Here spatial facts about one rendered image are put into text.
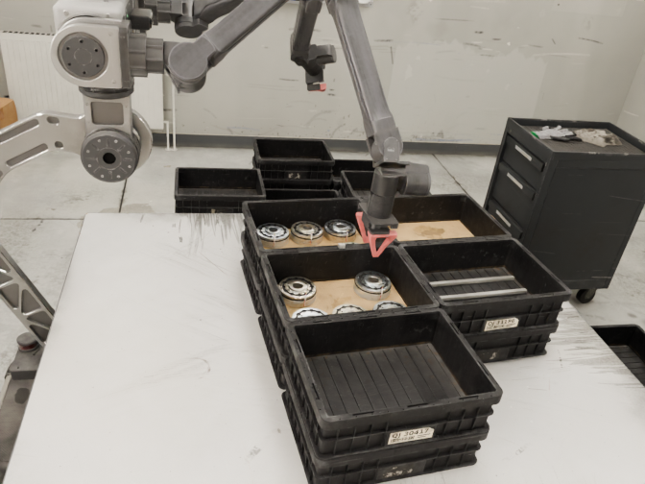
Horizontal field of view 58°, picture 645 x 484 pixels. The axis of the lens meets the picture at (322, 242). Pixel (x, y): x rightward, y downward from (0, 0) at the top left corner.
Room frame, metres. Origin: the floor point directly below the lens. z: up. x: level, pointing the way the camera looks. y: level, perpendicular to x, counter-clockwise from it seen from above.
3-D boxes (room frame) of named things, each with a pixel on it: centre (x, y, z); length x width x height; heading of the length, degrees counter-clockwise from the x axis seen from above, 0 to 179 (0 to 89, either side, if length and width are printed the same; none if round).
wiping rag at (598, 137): (2.89, -1.31, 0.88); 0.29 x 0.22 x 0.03; 105
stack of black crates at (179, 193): (2.42, 0.50, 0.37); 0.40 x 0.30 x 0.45; 105
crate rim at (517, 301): (1.40, -0.45, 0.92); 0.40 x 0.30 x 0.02; 110
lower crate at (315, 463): (0.98, -0.18, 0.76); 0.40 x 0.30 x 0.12; 110
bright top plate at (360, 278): (1.37, -0.15, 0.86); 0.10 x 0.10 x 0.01
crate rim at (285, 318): (1.26, -0.08, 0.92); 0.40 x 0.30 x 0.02; 110
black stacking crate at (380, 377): (0.98, -0.18, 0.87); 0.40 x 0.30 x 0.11; 110
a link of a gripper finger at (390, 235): (1.19, -0.12, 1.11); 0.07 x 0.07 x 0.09; 20
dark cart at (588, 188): (2.82, -1.20, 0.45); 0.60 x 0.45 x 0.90; 105
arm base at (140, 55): (1.21, 0.41, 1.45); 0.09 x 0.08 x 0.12; 15
